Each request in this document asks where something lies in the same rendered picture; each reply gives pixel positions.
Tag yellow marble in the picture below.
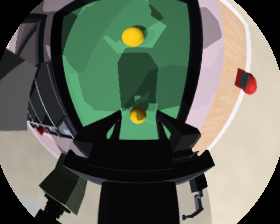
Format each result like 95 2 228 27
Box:
130 107 146 123
122 27 145 47

